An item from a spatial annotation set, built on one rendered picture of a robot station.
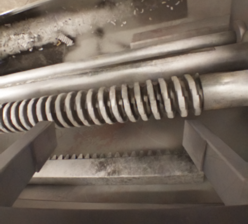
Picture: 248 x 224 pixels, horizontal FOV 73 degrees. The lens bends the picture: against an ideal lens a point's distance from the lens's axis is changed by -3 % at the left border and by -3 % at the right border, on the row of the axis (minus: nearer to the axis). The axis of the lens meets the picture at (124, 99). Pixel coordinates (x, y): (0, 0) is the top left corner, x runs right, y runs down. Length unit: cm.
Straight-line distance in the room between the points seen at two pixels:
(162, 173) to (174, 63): 12
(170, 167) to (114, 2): 38
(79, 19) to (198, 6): 29
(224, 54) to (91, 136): 21
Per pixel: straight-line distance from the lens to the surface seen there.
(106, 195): 21
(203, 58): 21
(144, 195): 20
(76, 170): 22
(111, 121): 17
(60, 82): 25
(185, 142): 17
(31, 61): 61
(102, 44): 49
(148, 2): 45
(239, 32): 27
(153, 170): 19
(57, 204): 21
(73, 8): 49
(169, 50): 26
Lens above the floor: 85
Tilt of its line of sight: 50 degrees down
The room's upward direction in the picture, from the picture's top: 170 degrees counter-clockwise
